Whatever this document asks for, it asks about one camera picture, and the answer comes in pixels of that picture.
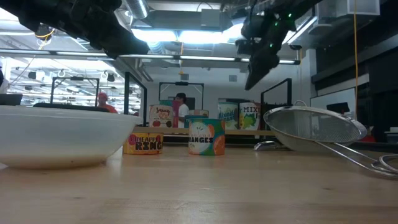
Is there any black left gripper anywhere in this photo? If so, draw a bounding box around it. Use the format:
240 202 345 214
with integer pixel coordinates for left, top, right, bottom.
67 0 150 60

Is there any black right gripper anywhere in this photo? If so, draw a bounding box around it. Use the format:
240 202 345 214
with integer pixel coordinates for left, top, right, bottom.
241 11 298 91

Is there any white sauce can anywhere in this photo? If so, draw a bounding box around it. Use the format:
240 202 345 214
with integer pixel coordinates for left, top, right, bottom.
148 104 174 128

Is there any teal label can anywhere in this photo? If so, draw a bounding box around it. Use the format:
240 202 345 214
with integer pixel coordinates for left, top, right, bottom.
183 114 206 129

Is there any red green label can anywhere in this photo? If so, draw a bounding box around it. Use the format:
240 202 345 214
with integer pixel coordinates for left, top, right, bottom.
159 99 180 128

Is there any oranges can teal orange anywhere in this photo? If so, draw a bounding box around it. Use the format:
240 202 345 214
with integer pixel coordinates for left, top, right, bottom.
187 118 226 156

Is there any short pineapple rings can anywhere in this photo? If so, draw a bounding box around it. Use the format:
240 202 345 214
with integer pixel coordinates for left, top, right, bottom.
123 132 164 156

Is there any long linear light bar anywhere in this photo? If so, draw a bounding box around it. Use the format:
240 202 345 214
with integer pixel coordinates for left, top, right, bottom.
0 48 301 65

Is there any person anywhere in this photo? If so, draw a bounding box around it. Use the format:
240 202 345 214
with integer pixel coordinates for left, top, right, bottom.
174 92 190 129
96 91 119 114

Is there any grey ceiling air unit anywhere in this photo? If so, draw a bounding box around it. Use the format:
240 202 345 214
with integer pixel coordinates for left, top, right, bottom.
200 8 225 30

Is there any large metal mesh strainer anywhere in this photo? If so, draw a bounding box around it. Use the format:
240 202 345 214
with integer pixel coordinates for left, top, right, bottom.
253 100 398 179

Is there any white bowl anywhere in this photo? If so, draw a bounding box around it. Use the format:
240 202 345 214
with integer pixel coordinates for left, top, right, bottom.
0 105 142 170

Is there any black boxy object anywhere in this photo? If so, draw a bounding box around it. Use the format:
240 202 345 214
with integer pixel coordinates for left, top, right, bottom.
0 93 23 106

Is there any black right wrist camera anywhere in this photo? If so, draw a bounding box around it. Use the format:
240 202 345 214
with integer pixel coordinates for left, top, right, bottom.
234 37 259 57

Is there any silver round ceiling duct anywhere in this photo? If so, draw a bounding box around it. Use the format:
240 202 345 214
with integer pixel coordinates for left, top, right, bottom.
124 0 149 20

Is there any black background rig frame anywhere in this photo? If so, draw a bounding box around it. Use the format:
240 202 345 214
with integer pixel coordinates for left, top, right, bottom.
50 77 100 106
159 82 205 102

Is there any wooden shelf black metal frame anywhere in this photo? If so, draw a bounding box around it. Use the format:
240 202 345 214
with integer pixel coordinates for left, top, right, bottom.
123 72 295 137

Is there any black aluminium table frame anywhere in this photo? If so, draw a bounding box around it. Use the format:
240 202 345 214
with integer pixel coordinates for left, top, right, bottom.
163 135 398 147

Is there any black ceiling cord reel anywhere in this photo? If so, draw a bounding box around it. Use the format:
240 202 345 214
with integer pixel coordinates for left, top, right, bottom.
33 23 56 42

